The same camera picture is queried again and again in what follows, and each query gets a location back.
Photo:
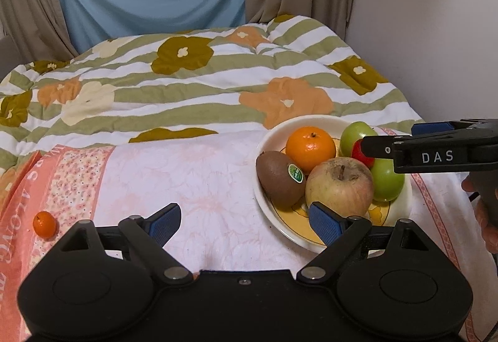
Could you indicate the red-yellow apple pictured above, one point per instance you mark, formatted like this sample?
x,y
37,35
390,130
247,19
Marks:
x,y
338,186

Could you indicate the orange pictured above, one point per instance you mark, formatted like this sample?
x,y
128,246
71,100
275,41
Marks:
x,y
310,149

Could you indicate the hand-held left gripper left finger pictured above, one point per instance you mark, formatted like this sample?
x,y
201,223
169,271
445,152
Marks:
x,y
165,222

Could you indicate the pink floral cloth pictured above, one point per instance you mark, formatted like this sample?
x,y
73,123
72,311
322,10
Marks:
x,y
175,178

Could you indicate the person's right hand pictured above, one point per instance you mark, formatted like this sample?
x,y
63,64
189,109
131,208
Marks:
x,y
488,225

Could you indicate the small orange kumquat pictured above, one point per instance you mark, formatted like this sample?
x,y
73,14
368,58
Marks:
x,y
44,224

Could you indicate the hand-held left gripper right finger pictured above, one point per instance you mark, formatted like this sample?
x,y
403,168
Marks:
x,y
325,223

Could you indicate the green apple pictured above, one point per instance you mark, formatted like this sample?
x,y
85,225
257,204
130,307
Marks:
x,y
354,133
387,180

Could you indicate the cream plate with duck print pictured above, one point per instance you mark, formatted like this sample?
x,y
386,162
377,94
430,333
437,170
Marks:
x,y
290,227

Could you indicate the green striped floral blanket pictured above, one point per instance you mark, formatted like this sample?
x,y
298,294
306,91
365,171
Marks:
x,y
175,89

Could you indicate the brown kiwi with sticker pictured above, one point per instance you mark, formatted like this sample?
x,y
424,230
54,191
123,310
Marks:
x,y
278,180

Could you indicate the red cherry tomato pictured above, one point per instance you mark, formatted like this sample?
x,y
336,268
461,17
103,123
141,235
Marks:
x,y
360,157

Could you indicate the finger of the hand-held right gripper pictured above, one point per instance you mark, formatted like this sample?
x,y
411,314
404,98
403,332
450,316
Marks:
x,y
432,128
377,147

